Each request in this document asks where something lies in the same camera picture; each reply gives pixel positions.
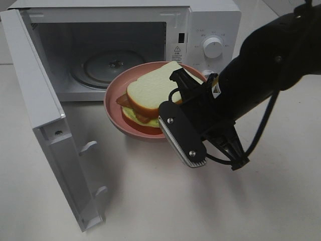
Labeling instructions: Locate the white microwave oven body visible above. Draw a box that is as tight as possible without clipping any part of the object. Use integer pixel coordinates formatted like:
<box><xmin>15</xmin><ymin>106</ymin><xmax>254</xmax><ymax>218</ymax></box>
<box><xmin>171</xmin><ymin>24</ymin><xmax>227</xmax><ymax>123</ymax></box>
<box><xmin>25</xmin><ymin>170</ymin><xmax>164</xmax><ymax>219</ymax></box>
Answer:
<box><xmin>7</xmin><ymin>1</ymin><xmax>241</xmax><ymax>101</ymax></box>

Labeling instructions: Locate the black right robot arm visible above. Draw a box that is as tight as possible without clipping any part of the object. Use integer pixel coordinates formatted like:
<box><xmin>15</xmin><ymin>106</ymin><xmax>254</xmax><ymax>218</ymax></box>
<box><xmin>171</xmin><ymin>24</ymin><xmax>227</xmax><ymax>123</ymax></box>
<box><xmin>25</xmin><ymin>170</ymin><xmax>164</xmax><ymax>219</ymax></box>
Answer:
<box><xmin>164</xmin><ymin>1</ymin><xmax>320</xmax><ymax>170</ymax></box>

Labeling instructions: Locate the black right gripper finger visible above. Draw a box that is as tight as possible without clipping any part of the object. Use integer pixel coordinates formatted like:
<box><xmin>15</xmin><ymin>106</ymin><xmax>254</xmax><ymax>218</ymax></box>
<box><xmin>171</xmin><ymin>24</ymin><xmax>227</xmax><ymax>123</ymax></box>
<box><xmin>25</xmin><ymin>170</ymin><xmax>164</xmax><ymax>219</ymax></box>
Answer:
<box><xmin>205</xmin><ymin>125</ymin><xmax>249</xmax><ymax>171</ymax></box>
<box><xmin>170</xmin><ymin>68</ymin><xmax>203</xmax><ymax>100</ymax></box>

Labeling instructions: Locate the sandwich with white bread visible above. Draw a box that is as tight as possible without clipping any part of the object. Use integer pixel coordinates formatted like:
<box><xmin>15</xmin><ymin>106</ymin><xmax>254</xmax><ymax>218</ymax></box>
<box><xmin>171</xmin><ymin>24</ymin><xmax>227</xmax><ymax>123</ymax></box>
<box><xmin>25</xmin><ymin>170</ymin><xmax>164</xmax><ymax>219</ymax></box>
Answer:
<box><xmin>115</xmin><ymin>61</ymin><xmax>204</xmax><ymax>135</ymax></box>

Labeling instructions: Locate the pink round plate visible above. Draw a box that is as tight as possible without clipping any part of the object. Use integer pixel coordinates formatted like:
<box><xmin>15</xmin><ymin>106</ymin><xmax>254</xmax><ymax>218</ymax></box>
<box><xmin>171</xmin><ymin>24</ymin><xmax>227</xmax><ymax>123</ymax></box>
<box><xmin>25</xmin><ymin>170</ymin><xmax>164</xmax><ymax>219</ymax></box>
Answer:
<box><xmin>103</xmin><ymin>61</ymin><xmax>208</xmax><ymax>143</ymax></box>

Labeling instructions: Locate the white microwave knob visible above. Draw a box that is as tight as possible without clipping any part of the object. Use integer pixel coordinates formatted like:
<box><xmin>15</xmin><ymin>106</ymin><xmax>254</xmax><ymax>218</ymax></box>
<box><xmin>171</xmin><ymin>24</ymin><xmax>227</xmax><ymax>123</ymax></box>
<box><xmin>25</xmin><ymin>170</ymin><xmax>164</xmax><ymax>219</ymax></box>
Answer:
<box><xmin>203</xmin><ymin>36</ymin><xmax>223</xmax><ymax>59</ymax></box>
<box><xmin>202</xmin><ymin>69</ymin><xmax>216</xmax><ymax>78</ymax></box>

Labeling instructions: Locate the glass microwave turntable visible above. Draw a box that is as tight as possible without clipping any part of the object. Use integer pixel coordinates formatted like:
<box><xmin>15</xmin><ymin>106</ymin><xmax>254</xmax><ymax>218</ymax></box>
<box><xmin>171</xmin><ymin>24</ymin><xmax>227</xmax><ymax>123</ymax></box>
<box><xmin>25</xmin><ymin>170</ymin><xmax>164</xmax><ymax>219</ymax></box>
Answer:
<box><xmin>70</xmin><ymin>50</ymin><xmax>145</xmax><ymax>89</ymax></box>

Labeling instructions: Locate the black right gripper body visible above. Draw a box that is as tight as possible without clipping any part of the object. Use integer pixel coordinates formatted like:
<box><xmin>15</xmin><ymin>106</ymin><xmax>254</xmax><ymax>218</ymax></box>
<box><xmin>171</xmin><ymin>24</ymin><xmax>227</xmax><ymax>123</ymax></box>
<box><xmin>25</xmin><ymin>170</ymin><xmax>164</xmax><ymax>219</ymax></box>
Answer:
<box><xmin>179</xmin><ymin>82</ymin><xmax>236</xmax><ymax>141</ymax></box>

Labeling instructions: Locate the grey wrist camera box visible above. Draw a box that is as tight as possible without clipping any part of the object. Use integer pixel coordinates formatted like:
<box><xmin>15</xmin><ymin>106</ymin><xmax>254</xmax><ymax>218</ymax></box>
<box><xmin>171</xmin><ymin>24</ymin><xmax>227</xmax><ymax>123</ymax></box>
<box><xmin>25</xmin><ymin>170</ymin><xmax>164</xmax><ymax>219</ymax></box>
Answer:
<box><xmin>158</xmin><ymin>101</ymin><xmax>207</xmax><ymax>168</ymax></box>

